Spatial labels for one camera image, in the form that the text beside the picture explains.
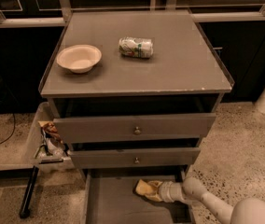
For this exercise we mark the grey top drawer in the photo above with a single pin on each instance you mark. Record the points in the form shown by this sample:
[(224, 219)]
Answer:
[(120, 128)]

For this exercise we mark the grey open bottom drawer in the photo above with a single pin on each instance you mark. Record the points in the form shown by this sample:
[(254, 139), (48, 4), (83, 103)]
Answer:
[(111, 197)]

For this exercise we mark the yellow sponge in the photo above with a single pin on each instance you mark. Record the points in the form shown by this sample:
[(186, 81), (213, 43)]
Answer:
[(143, 188)]

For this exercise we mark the grey middle drawer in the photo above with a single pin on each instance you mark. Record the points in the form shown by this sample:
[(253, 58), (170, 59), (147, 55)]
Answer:
[(125, 157)]

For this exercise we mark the grey drawer cabinet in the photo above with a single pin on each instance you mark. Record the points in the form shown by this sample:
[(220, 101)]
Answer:
[(183, 76)]

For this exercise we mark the white railing bar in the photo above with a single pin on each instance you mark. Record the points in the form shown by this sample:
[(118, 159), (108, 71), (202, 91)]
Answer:
[(197, 17)]

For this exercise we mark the crushed green white can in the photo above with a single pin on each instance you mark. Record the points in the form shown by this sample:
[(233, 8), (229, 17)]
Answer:
[(136, 47)]

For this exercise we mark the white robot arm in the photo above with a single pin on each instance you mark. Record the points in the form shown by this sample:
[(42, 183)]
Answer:
[(228, 178)]

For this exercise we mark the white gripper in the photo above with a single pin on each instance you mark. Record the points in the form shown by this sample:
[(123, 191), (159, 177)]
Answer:
[(164, 192)]

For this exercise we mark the black metal leg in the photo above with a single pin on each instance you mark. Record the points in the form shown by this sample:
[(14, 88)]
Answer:
[(25, 211)]

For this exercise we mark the brown snack wrapper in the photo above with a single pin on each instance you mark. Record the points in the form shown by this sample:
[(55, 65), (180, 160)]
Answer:
[(48, 129)]

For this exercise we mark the brass top drawer knob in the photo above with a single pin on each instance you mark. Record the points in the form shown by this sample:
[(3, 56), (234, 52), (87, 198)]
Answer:
[(137, 130)]

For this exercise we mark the clear plastic bin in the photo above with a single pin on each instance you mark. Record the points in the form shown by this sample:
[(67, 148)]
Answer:
[(38, 149)]

